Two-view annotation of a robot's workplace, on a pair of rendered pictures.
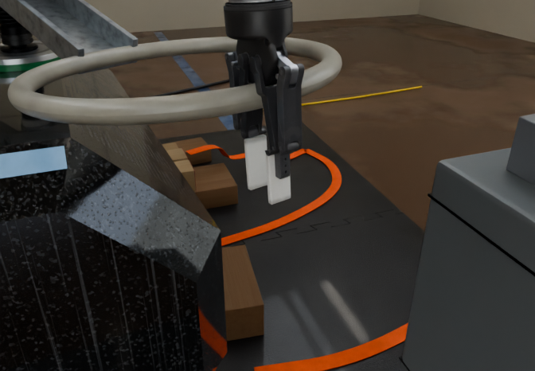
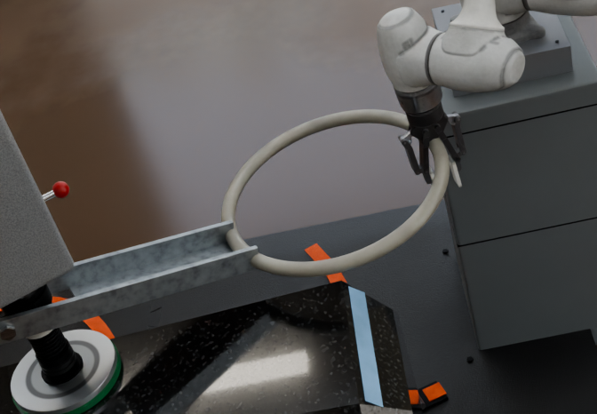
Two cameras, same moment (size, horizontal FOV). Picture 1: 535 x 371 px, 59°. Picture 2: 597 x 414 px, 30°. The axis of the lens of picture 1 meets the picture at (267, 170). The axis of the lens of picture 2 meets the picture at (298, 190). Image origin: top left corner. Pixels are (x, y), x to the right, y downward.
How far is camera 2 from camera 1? 2.16 m
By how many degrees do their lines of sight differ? 53
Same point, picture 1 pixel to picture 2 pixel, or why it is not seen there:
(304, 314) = not seen: hidden behind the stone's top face
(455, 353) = (496, 196)
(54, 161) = (359, 295)
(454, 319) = (487, 181)
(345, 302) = not seen: hidden behind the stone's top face
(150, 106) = (445, 177)
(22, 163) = (360, 309)
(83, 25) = (156, 262)
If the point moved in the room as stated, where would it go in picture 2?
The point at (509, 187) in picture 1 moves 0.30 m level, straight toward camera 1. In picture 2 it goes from (473, 100) to (579, 139)
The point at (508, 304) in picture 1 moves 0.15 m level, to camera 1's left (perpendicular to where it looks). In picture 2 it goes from (512, 145) to (502, 185)
